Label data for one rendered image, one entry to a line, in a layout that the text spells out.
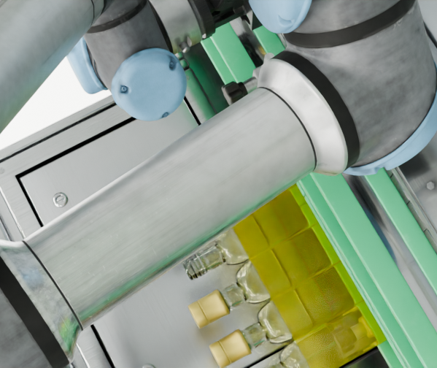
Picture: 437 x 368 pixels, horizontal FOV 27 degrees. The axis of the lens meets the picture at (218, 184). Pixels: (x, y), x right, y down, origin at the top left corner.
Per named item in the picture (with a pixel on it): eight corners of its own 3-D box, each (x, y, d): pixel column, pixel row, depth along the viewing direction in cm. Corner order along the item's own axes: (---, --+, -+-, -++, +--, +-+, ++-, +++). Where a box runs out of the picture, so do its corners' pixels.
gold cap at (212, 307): (217, 291, 120) (187, 307, 120) (217, 287, 117) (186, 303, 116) (229, 315, 119) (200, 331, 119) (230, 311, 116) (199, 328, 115)
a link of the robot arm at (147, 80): (90, 47, 88) (67, 16, 97) (136, 140, 94) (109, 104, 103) (163, 10, 89) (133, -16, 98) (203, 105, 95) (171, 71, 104)
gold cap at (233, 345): (236, 323, 117) (206, 340, 116) (248, 344, 114) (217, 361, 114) (241, 337, 119) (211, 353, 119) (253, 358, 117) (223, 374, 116)
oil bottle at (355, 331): (410, 276, 122) (271, 353, 119) (420, 269, 117) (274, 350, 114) (432, 313, 121) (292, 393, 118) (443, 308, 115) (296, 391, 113)
